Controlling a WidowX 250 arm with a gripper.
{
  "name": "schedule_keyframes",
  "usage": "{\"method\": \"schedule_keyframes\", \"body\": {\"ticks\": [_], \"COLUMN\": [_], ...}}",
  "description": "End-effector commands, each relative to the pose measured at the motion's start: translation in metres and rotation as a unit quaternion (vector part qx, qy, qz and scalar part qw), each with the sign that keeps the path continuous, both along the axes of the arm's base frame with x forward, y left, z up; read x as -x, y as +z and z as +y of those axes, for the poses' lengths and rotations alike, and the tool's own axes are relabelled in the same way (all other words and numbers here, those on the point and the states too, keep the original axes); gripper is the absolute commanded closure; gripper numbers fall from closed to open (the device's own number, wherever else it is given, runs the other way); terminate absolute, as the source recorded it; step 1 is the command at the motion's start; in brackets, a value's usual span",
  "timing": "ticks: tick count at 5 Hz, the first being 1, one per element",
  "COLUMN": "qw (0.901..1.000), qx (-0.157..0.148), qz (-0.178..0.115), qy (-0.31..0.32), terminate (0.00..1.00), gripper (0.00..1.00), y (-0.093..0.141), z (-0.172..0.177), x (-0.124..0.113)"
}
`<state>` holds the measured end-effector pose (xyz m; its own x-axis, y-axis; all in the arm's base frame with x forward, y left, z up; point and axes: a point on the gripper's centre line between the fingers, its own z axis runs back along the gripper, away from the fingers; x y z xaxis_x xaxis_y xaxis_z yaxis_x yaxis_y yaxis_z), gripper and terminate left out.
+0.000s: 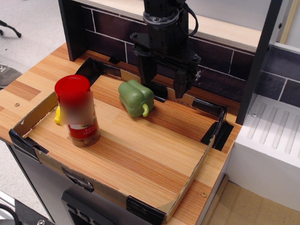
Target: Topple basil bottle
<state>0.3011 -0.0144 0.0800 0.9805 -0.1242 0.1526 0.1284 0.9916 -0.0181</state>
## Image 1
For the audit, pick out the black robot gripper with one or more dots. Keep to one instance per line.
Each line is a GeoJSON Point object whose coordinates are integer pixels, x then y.
{"type": "Point", "coordinates": [165, 44]}

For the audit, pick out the red-lidded basil spice bottle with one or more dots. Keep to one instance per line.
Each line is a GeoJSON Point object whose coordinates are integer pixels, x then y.
{"type": "Point", "coordinates": [77, 110]}

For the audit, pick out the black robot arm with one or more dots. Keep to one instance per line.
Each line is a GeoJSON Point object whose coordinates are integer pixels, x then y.
{"type": "Point", "coordinates": [165, 8]}

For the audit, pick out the taped cardboard fence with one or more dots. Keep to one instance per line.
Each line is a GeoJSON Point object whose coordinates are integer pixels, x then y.
{"type": "Point", "coordinates": [159, 169]}

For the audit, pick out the green toy bell pepper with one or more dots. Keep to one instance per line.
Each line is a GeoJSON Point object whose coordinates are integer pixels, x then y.
{"type": "Point", "coordinates": [137, 99]}

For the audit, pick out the yellow toy banana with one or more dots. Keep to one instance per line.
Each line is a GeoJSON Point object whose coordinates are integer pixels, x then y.
{"type": "Point", "coordinates": [57, 115]}

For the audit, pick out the white ribbed sink drainboard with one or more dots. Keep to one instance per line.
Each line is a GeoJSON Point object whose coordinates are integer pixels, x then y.
{"type": "Point", "coordinates": [273, 129]}

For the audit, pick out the black control panel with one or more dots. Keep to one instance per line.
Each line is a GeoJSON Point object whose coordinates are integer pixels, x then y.
{"type": "Point", "coordinates": [81, 214]}

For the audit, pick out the grey shoe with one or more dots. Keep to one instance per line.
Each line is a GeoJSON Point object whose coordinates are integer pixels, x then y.
{"type": "Point", "coordinates": [8, 75]}

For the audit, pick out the black chair leg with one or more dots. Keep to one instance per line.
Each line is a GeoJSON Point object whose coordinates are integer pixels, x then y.
{"type": "Point", "coordinates": [2, 23]}

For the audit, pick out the black shelf frame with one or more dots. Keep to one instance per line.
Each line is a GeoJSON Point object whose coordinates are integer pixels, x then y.
{"type": "Point", "coordinates": [72, 20]}

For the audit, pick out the metal frame with bolt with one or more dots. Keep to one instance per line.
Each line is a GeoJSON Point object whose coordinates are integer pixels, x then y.
{"type": "Point", "coordinates": [14, 212]}

